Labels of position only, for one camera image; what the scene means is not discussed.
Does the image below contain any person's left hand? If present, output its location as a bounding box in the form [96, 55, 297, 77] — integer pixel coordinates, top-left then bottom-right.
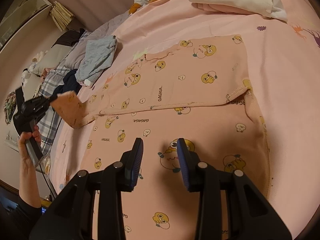
[17, 125, 41, 165]

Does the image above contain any dark navy garment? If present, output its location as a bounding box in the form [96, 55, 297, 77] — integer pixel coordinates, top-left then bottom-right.
[53, 69, 81, 95]

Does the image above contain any pink printed bed sheet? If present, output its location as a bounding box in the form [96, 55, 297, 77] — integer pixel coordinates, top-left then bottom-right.
[50, 0, 319, 237]

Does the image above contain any stack of books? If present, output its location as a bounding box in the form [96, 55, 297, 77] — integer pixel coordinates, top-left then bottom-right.
[49, 1, 74, 31]

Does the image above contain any white pillow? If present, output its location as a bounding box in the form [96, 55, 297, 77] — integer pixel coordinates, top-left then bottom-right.
[29, 44, 71, 76]

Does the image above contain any pink cartoon print pajama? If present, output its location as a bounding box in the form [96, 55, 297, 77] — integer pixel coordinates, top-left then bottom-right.
[52, 34, 270, 239]

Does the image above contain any plaid blue white cloth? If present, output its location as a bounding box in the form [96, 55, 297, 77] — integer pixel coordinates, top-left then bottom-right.
[37, 29, 92, 156]

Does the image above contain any person's left forearm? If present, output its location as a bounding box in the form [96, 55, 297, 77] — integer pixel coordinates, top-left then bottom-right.
[19, 158, 41, 208]

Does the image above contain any grey folded garment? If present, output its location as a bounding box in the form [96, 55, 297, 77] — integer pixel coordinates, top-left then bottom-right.
[75, 35, 118, 88]

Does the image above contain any grey lilac blanket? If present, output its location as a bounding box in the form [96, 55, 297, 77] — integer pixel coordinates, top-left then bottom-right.
[62, 11, 130, 69]

